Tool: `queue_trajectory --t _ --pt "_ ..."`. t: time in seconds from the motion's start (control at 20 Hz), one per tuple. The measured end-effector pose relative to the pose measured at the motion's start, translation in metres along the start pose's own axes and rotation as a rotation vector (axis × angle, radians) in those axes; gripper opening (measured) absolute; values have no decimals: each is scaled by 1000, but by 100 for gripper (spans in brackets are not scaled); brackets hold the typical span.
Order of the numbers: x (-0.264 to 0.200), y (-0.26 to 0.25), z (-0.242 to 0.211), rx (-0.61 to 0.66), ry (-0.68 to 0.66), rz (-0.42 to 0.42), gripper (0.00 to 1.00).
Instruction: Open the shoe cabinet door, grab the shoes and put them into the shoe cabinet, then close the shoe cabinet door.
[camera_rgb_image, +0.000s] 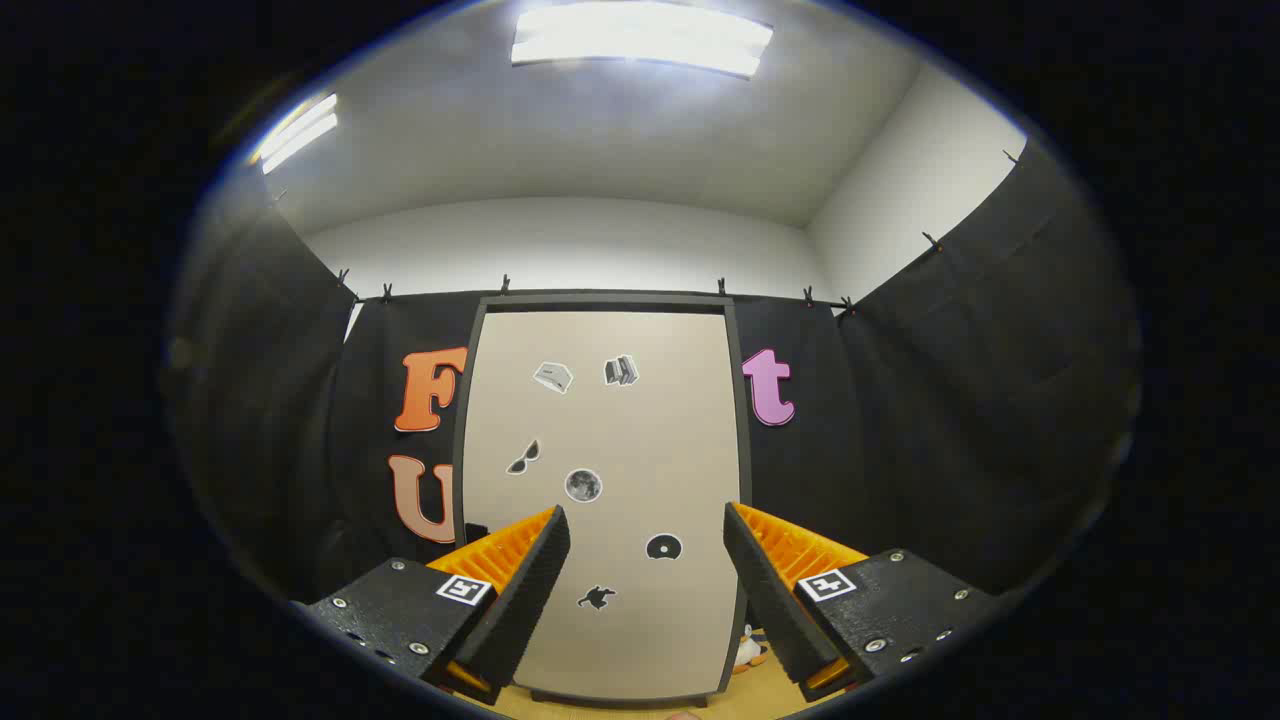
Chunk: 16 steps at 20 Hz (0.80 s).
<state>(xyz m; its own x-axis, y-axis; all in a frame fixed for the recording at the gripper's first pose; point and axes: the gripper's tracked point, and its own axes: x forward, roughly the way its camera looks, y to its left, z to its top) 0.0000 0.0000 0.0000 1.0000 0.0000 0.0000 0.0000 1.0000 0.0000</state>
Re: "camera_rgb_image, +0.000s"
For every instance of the black backdrop cloth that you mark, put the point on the black backdrop cloth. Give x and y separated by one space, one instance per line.
900 420

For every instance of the penguin plush toy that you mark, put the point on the penguin plush toy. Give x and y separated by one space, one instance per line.
747 652

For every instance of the grey shoe cabinet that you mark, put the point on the grey shoe cabinet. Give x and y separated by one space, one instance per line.
600 300

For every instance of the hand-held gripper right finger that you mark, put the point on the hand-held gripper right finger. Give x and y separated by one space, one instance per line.
765 590

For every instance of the narrow ceiling light panel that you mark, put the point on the narrow ceiling light panel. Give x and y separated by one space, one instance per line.
300 130

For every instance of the wide ceiling light panel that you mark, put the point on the wide ceiling light panel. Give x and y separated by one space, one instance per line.
640 40

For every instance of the row of black cloth clips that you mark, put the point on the row of black cloth clips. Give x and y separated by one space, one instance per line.
505 284

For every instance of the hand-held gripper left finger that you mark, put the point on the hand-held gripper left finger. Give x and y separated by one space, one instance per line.
525 590

